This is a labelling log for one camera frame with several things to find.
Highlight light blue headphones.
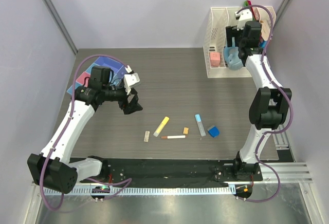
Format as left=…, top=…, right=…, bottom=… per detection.
left=223, top=37, right=243, bottom=70

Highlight pink cube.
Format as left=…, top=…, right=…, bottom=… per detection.
left=209, top=52, right=221, bottom=67

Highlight blue pink drawer organizer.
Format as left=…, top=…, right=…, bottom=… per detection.
left=75, top=56, right=127, bottom=89

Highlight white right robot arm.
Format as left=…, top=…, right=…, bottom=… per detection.
left=225, top=21, right=292, bottom=181

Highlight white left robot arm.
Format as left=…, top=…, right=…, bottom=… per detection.
left=27, top=66, right=143, bottom=194

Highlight white mesh file organizer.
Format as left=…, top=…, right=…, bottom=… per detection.
left=202, top=6, right=277, bottom=79

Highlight green folder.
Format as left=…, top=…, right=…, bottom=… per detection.
left=243, top=0, right=252, bottom=8

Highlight beige speckled eraser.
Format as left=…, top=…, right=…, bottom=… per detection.
left=143, top=130, right=150, bottom=142

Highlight red folder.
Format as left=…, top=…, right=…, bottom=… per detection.
left=246, top=0, right=260, bottom=21

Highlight yellow highlighter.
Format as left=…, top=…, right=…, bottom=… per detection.
left=153, top=117, right=170, bottom=137

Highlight books in organizer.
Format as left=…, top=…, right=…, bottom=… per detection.
left=259, top=20, right=272, bottom=49

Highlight white brown-capped pen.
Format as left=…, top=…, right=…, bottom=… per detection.
left=161, top=135, right=186, bottom=139

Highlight small orange eraser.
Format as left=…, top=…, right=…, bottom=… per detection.
left=183, top=127, right=189, bottom=135

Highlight blue capped highlighter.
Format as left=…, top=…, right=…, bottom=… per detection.
left=195, top=114, right=206, bottom=137

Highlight blue pencil sharpener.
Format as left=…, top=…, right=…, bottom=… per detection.
left=207, top=125, right=220, bottom=138

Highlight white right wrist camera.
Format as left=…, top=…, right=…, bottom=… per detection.
left=234, top=9, right=253, bottom=30

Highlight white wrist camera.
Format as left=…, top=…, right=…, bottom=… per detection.
left=234, top=9, right=253, bottom=30
left=123, top=73, right=140, bottom=95

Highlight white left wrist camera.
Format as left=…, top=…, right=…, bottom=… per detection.
left=123, top=73, right=140, bottom=95

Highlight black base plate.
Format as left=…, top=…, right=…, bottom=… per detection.
left=92, top=158, right=263, bottom=188

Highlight white slotted cable duct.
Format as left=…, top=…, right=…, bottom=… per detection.
left=43, top=185, right=237, bottom=196

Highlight aluminium rail frame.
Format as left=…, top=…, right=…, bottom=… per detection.
left=31, top=74, right=314, bottom=186

